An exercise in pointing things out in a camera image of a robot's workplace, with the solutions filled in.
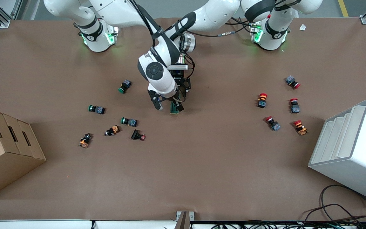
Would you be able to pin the brown cardboard box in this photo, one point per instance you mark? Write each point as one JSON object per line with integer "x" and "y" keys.
{"x": 8, "y": 152}

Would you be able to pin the green mushroom pushbutton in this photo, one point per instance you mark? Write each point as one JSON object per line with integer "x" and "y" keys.
{"x": 125, "y": 86}
{"x": 129, "y": 121}
{"x": 97, "y": 109}

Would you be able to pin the small white paper scrap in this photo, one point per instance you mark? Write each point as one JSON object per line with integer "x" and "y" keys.
{"x": 302, "y": 27}

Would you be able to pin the white table edge rail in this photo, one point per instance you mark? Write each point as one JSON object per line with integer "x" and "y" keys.
{"x": 43, "y": 224}

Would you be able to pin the white slotted bin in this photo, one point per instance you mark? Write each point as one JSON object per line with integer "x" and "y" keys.
{"x": 354, "y": 149}

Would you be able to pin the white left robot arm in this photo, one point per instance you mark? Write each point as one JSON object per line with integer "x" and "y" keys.
{"x": 214, "y": 16}

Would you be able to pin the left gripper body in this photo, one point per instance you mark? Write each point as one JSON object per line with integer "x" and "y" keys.
{"x": 179, "y": 79}

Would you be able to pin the orange black selector switch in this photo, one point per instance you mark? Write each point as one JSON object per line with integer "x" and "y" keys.
{"x": 85, "y": 140}
{"x": 113, "y": 130}

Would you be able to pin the metal table edge bracket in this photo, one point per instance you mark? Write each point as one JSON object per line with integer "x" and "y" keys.
{"x": 184, "y": 216}

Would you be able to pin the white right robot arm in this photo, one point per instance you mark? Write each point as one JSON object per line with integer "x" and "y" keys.
{"x": 156, "y": 71}

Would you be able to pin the red mushroom pushbutton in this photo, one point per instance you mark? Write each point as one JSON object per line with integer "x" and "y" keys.
{"x": 300, "y": 128}
{"x": 294, "y": 106}
{"x": 262, "y": 100}
{"x": 273, "y": 123}
{"x": 292, "y": 82}

